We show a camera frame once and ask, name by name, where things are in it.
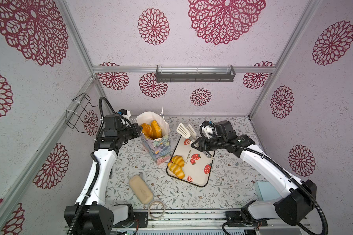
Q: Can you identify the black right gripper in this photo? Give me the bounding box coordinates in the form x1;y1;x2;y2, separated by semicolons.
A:
191;137;227;151

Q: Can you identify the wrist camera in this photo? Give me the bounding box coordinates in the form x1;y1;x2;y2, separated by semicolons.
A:
215;120;234;137
103;114;126;131

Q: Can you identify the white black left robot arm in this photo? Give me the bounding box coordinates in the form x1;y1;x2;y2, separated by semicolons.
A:
64;97;142;235

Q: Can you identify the black wire wall holder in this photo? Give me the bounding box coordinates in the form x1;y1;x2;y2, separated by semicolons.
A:
64;93;97;133

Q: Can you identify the black wall shelf rack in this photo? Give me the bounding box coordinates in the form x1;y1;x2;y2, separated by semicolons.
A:
156;66;236;83

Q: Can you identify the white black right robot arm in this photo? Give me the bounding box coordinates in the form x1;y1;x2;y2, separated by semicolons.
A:
176;120;328;235

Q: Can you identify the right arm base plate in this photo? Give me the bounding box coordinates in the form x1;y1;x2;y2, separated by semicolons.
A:
225;210;268;227

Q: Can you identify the white strawberry tray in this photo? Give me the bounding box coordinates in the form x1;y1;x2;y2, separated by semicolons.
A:
166;137;215;188

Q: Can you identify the floral white paper bag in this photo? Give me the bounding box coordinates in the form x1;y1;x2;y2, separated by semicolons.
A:
133;111;172;165

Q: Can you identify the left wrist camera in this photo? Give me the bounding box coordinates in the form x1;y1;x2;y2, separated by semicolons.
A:
103;114;126;131

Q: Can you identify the beige oval bread loaf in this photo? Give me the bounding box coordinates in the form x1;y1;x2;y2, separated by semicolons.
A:
129;175;154;205

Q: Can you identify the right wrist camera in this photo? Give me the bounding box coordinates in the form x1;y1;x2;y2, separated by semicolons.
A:
215;120;234;137

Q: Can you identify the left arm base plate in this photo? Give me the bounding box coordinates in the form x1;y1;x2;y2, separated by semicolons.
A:
115;211;149;229

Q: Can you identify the clear tape roll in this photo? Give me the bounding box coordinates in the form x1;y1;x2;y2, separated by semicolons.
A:
147;199;166;220

